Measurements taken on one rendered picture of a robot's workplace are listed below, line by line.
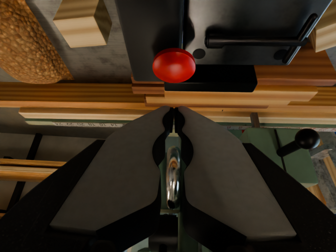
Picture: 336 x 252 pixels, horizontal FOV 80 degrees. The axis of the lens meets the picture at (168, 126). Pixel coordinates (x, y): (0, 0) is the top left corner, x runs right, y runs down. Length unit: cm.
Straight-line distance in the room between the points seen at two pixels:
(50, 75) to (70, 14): 12
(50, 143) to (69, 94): 273
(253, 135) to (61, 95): 30
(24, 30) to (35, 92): 13
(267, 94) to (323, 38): 8
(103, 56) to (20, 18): 10
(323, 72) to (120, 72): 27
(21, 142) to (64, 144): 56
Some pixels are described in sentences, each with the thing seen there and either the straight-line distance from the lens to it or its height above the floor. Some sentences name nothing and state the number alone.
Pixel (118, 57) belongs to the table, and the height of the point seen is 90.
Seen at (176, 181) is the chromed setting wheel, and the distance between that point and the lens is 36.
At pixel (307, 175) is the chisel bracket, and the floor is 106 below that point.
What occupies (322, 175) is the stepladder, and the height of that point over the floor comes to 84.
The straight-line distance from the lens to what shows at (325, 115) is 42.
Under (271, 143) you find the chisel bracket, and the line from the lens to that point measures 27.
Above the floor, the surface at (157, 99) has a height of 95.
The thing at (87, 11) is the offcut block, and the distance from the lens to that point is 25.
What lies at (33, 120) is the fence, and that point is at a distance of 43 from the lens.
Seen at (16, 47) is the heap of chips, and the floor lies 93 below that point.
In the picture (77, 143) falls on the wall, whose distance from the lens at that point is 296.
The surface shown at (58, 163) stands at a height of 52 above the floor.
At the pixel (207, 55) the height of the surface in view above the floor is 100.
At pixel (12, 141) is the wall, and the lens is 334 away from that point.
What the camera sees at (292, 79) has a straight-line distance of 28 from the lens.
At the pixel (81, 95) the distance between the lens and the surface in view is 36.
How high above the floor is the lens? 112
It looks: 28 degrees down
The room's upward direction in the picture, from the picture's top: 178 degrees counter-clockwise
